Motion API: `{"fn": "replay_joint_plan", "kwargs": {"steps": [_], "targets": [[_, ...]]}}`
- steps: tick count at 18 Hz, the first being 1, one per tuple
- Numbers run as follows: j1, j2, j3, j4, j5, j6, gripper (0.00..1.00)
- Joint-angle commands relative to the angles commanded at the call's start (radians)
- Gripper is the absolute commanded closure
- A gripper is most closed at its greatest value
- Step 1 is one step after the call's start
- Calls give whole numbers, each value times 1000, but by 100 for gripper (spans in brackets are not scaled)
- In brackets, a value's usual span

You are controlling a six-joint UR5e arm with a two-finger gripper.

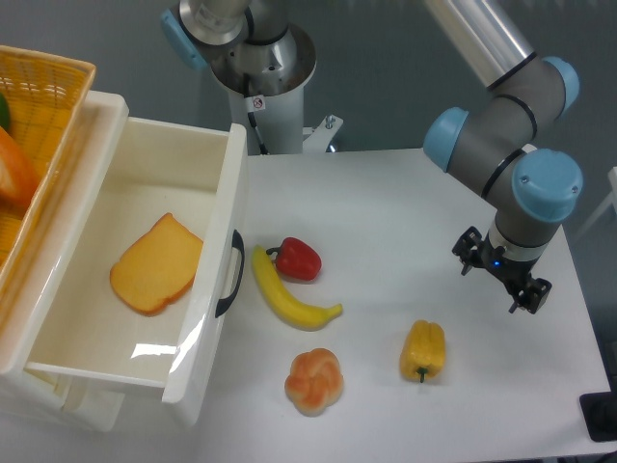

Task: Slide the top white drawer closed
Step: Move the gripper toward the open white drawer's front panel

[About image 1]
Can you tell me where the yellow woven basket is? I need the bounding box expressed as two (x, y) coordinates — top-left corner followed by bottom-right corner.
(1, 45), (96, 295)

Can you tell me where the toast slice toy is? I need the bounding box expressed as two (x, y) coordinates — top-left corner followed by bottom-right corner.
(109, 213), (203, 316)

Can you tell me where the yellow toy bell pepper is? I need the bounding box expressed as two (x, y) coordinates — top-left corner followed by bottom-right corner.
(399, 319), (446, 383)

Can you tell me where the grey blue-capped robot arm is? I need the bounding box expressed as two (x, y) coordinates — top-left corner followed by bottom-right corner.
(160, 1), (583, 313)

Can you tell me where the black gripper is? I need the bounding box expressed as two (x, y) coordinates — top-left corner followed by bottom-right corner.
(452, 226), (552, 313)

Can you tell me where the red toy bell pepper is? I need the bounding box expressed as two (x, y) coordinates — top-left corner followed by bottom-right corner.
(266, 237), (322, 282)

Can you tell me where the knotted bread roll toy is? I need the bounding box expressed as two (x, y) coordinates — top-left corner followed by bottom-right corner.
(284, 348), (344, 417)

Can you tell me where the white frame at right edge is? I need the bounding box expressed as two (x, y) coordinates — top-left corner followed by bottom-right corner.
(573, 167), (617, 243)

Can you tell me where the green toy in basket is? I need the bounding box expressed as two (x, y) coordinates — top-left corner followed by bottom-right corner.
(0, 95), (12, 131)

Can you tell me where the black device at table edge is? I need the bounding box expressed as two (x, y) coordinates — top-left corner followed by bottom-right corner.
(579, 392), (616, 443)

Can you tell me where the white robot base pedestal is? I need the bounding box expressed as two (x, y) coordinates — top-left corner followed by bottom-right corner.
(211, 23), (343, 154)

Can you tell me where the white drawer cabinet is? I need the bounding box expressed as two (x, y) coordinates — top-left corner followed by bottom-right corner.
(1, 91), (128, 431)

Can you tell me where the orange toy in basket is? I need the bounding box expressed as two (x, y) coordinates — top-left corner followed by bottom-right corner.
(1, 128), (40, 208)

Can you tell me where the yellow toy banana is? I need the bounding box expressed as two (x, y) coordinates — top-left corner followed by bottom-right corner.
(252, 246), (343, 331)

